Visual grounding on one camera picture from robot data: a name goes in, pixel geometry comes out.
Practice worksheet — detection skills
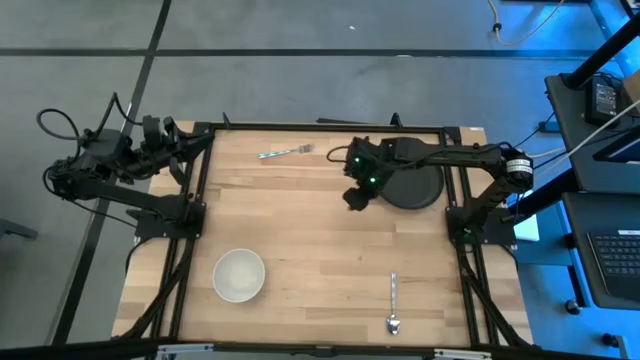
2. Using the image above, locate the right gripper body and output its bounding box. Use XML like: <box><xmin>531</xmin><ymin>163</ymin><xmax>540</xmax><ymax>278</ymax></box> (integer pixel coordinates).
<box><xmin>362</xmin><ymin>137</ymin><xmax>401</xmax><ymax>197</ymax></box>

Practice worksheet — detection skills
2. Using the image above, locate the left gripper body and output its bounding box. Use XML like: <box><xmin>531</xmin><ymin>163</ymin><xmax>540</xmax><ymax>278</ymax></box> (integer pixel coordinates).
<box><xmin>139</xmin><ymin>115</ymin><xmax>181</xmax><ymax>169</ymax></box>

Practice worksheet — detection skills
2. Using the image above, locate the white ceramic bowl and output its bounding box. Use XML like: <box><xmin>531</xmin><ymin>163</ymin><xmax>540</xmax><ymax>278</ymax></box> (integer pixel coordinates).
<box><xmin>212</xmin><ymin>248</ymin><xmax>267</xmax><ymax>304</ymax></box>

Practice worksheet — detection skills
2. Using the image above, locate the silver metal spoon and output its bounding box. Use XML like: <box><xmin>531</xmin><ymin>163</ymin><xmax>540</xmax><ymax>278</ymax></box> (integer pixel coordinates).
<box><xmin>385</xmin><ymin>271</ymin><xmax>402</xmax><ymax>337</ymax></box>

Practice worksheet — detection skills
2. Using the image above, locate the black round plate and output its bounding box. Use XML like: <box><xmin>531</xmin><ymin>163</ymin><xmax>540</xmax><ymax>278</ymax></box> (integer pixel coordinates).
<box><xmin>378</xmin><ymin>162</ymin><xmax>446</xmax><ymax>211</ymax></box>

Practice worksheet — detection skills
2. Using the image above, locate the silver metal fork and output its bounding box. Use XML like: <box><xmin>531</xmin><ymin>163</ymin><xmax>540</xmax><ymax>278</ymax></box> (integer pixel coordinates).
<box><xmin>256</xmin><ymin>143</ymin><xmax>316</xmax><ymax>161</ymax></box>

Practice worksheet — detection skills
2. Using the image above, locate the black rig crossbar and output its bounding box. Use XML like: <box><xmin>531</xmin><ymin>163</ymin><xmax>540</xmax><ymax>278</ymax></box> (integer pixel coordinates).
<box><xmin>0</xmin><ymin>337</ymin><xmax>640</xmax><ymax>360</ymax></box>

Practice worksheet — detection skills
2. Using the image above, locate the white floor box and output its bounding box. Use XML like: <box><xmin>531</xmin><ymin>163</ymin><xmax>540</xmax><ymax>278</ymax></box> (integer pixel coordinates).
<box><xmin>513</xmin><ymin>213</ymin><xmax>542</xmax><ymax>243</ymax></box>

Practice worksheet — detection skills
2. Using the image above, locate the grey chair leg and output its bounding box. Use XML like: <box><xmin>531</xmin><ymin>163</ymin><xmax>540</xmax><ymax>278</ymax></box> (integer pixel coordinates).
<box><xmin>0</xmin><ymin>218</ymin><xmax>39</xmax><ymax>242</ymax></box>

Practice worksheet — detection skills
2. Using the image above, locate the black desk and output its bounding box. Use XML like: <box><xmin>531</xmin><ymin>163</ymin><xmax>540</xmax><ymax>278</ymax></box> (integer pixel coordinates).
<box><xmin>509</xmin><ymin>14</ymin><xmax>640</xmax><ymax>224</ymax></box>

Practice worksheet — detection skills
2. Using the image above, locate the black power adapter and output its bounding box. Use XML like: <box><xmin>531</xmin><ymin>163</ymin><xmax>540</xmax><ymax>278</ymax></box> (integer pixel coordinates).
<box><xmin>584</xmin><ymin>74</ymin><xmax>624</xmax><ymax>127</ymax></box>

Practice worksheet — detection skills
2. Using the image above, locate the dark flat screen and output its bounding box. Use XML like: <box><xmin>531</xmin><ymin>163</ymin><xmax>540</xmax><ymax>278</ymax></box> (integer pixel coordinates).
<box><xmin>592</xmin><ymin>124</ymin><xmax>640</xmax><ymax>164</ymax></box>

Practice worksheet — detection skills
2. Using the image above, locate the black laptop keyboard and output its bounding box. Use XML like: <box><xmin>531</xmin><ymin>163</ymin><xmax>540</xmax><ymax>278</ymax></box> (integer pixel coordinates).
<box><xmin>587</xmin><ymin>229</ymin><xmax>640</xmax><ymax>300</ymax></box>

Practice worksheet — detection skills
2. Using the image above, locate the brown cardboard box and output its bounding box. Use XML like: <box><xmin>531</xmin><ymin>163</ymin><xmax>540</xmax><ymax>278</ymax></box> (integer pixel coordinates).
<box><xmin>622</xmin><ymin>69</ymin><xmax>640</xmax><ymax>114</ymax></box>

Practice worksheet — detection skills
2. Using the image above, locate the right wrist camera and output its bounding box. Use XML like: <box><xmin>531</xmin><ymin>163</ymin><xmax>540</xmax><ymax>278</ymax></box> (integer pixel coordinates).
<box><xmin>343</xmin><ymin>137</ymin><xmax>370</xmax><ymax>177</ymax></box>

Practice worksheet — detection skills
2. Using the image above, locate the black camera cable loop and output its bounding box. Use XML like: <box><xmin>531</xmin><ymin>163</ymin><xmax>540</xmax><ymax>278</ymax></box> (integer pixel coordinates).
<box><xmin>326</xmin><ymin>144</ymin><xmax>351</xmax><ymax>165</ymax></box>

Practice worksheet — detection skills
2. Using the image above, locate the black aluminium table frame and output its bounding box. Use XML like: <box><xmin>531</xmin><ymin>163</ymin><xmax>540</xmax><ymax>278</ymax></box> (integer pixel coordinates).
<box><xmin>112</xmin><ymin>112</ymin><xmax>534</xmax><ymax>351</ymax></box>

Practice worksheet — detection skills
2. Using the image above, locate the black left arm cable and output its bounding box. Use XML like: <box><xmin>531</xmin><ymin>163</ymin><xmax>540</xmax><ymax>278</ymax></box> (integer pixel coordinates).
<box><xmin>35</xmin><ymin>92</ymin><xmax>146</xmax><ymax>144</ymax></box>

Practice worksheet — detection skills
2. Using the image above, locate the beige floor cable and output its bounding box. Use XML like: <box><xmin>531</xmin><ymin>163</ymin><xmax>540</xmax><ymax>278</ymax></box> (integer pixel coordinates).
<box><xmin>487</xmin><ymin>0</ymin><xmax>567</xmax><ymax>47</ymax></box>

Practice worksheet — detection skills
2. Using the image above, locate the white cable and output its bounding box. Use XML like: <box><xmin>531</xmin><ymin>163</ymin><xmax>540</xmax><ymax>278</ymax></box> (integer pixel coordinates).
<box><xmin>527</xmin><ymin>99</ymin><xmax>640</xmax><ymax>160</ymax></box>

